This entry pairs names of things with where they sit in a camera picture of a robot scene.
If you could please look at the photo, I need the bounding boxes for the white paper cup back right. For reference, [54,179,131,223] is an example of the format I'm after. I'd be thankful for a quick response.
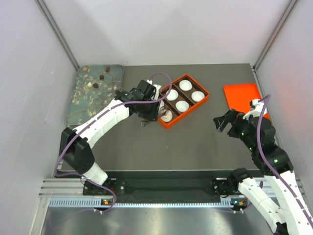
[191,91,205,102]

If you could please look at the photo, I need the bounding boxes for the white paper cup front left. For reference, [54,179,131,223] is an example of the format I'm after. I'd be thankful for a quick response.
[159,100,165,110]

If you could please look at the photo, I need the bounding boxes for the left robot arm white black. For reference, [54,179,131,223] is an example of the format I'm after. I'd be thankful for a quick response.
[60,80,161,194]

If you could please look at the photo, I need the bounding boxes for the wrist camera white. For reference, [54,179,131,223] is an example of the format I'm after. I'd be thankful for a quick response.
[134,80,162,101]
[243,99,264,120]

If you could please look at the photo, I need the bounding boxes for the white paper cup back left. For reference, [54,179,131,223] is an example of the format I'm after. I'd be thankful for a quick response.
[179,80,193,91]

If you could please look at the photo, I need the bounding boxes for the orange box lid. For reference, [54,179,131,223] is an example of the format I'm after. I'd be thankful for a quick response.
[224,84,261,114]

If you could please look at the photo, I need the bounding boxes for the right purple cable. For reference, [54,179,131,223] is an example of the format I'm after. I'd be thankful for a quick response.
[256,94,313,228]

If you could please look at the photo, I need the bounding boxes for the white paper cup middle left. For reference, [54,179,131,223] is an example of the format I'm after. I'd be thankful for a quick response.
[166,89,179,101]

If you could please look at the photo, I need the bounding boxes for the black mounting base rail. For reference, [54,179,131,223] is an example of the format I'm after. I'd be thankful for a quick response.
[39,168,306,209]

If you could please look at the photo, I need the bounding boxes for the floral blue tray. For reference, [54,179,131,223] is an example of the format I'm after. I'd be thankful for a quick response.
[67,65,124,126]

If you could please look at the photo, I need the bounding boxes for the white paper cup middle right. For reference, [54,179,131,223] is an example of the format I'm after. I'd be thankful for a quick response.
[175,100,189,113]

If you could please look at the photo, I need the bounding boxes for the white paper cup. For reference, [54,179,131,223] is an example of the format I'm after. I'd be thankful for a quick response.
[166,89,179,101]
[159,100,165,110]
[160,110,173,122]
[191,91,205,102]
[179,80,193,91]
[175,100,189,113]

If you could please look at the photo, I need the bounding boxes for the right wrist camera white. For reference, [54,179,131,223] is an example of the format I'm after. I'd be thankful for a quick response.
[243,99,264,120]

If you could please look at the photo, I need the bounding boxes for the white paper cup front right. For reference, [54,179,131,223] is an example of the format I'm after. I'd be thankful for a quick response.
[160,110,173,122]

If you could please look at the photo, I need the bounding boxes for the cream white chocolate bar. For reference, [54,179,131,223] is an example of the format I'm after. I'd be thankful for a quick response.
[164,111,172,119]

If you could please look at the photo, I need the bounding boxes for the orange chocolate box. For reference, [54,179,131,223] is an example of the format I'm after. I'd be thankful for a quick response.
[158,74,209,129]

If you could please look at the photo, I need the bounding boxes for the metal tongs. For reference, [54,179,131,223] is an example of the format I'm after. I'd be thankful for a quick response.
[140,108,170,128]

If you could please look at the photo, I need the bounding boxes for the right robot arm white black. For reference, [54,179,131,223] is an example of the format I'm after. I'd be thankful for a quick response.
[213,109,313,235]

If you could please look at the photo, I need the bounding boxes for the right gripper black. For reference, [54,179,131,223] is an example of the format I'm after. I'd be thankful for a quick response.
[213,108,258,151]

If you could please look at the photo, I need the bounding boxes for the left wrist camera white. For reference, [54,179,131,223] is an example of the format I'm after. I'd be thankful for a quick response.
[134,80,162,101]

